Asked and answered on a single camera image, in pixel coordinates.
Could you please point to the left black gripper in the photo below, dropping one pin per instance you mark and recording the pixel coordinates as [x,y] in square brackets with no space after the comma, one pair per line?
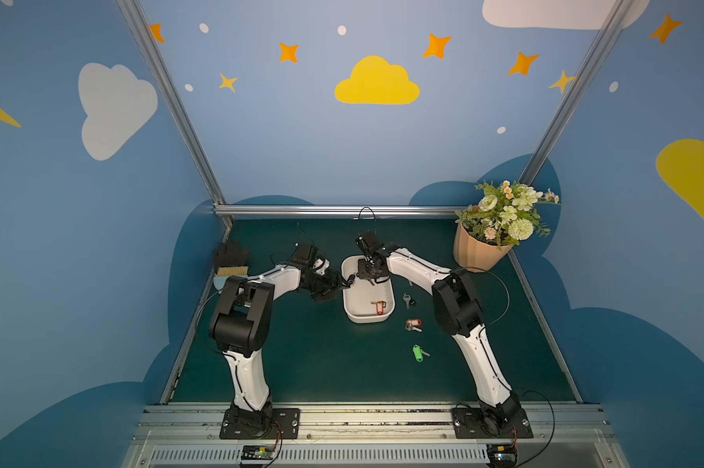
[331,281]

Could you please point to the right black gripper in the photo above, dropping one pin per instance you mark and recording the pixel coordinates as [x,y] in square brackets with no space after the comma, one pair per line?
[372,268]

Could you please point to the black head key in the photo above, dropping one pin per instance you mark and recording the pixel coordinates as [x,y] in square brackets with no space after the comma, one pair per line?
[409,301]

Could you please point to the green tag key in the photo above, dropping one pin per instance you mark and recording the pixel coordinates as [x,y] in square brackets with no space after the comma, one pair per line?
[419,353]

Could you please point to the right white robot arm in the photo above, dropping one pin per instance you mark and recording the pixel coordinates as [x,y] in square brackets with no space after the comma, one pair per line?
[458,312]

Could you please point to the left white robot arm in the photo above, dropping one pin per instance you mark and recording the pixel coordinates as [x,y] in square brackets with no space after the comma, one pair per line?
[241,322]

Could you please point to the white plastic storage box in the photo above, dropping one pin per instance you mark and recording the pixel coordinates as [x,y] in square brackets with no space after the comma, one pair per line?
[357,300]

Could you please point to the pink faceted flower pot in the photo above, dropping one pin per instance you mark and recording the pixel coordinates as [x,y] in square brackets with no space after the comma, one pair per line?
[473,254]

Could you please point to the artificial flower bouquet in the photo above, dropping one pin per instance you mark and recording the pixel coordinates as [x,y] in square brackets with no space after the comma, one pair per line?
[506,214]

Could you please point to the left controller board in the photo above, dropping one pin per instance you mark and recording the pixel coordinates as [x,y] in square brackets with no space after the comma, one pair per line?
[256,454]

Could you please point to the controller board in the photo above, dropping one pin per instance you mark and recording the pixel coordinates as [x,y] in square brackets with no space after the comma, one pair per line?
[256,454]
[502,456]

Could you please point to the right controller board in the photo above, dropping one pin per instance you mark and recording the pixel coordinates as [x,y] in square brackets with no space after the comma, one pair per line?
[502,456]

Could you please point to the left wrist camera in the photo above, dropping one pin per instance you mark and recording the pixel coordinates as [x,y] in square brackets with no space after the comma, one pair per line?
[305,258]

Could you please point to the horizontal aluminium frame rail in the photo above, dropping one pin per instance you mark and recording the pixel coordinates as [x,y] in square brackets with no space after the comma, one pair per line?
[343,211]

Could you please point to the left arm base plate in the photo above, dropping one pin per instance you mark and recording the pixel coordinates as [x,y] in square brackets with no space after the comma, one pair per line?
[239,424]

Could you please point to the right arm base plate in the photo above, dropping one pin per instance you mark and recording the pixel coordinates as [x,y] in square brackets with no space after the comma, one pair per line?
[471,423]

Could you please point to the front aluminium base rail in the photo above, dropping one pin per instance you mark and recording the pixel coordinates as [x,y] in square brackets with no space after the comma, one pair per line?
[374,435]

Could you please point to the right aluminium frame post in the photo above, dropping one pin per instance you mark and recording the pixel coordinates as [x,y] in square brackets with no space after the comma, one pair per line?
[599,50]

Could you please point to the aluminium frame post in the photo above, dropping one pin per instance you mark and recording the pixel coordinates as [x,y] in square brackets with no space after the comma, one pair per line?
[136,21]
[599,50]

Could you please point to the left aluminium frame post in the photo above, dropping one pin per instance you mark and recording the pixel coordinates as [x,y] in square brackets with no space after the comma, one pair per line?
[136,21]

